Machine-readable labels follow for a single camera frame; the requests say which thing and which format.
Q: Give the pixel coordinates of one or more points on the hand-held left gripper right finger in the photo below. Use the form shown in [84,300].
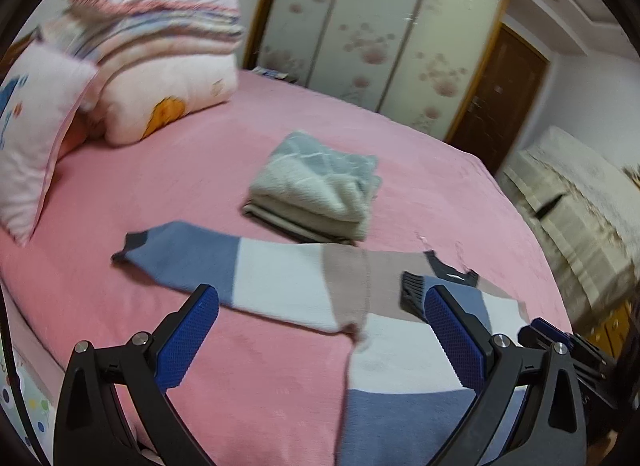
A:
[452,341]

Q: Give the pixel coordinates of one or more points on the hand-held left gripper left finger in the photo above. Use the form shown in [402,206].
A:
[187,341]

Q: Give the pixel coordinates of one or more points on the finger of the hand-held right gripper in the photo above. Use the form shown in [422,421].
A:
[542,332]
[412,293]

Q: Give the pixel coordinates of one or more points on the colour-block knit sweater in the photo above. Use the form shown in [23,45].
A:
[280,271]

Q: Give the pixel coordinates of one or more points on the yellow wooden drawer cabinet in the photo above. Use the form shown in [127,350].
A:
[617,321]

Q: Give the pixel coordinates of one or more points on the cloth-covered side furniture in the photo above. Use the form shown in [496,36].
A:
[580,206]

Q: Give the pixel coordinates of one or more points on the pink bed sheet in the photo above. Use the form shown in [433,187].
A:
[175,180]

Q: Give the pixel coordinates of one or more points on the brown wooden door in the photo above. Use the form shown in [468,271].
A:
[500,100]

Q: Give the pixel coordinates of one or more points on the folded pink quilt orange print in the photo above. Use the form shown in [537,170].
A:
[170,90]

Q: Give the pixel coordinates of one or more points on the pink printed pillow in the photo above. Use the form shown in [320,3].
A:
[35,135]

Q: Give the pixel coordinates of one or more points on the floral sliding-door wardrobe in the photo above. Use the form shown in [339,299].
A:
[380,35]

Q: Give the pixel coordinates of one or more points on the blue white packet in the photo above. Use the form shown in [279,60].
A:
[272,73]

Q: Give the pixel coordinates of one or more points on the stack of folded quilts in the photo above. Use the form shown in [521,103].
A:
[160,15]

